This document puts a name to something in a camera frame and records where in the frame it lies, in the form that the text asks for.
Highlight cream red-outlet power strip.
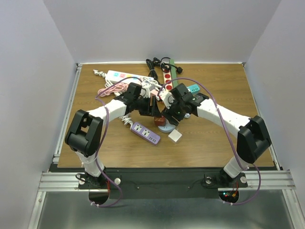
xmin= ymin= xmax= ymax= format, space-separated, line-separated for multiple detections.
xmin=161 ymin=63 xmax=173 ymax=91

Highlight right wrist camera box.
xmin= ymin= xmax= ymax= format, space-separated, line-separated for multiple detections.
xmin=156 ymin=90 xmax=175 ymax=109

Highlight dark red cube socket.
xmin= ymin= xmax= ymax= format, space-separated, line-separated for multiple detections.
xmin=154 ymin=116 xmax=166 ymax=126

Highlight light blue round socket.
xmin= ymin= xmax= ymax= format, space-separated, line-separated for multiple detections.
xmin=158 ymin=120 xmax=176 ymax=133

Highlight teal power strip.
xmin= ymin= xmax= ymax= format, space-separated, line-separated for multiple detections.
xmin=187 ymin=84 xmax=200 ymax=95

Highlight right aluminium frame rail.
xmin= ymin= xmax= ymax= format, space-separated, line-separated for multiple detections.
xmin=243 ymin=170 xmax=296 ymax=190

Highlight white power cable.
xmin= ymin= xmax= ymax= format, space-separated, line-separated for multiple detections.
xmin=119 ymin=113 xmax=133 ymax=127

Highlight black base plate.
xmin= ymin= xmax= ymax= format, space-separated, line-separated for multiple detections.
xmin=76 ymin=167 xmax=244 ymax=203

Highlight purple power strip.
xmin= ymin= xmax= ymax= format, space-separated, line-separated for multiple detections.
xmin=131 ymin=122 xmax=161 ymax=145

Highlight white cube adapter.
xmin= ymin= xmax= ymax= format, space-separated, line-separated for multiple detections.
xmin=168 ymin=129 xmax=183 ymax=143

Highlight green power strip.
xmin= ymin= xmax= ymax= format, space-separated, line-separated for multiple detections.
xmin=169 ymin=59 xmax=178 ymax=88

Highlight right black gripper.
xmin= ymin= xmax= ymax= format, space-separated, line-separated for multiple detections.
xmin=161 ymin=95 xmax=185 ymax=126

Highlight white multicolour power strip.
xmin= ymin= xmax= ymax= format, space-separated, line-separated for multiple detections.
xmin=105 ymin=70 xmax=143 ymax=84

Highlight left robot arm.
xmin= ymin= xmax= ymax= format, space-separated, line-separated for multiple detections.
xmin=65 ymin=83 xmax=161 ymax=188

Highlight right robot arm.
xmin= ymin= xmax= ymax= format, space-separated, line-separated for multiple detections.
xmin=157 ymin=83 xmax=272 ymax=186

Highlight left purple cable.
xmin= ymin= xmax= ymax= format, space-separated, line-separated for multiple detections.
xmin=89 ymin=81 xmax=134 ymax=208

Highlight black power cable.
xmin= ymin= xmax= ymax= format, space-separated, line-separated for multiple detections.
xmin=145 ymin=56 xmax=184 ymax=77

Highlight pink braided cable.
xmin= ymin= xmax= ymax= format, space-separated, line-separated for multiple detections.
xmin=97 ymin=83 xmax=129 ymax=98

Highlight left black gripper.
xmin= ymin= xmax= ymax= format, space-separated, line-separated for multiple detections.
xmin=133 ymin=95 xmax=161 ymax=117

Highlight pink power strip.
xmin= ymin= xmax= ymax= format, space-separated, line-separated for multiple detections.
xmin=150 ymin=89 xmax=160 ymax=100

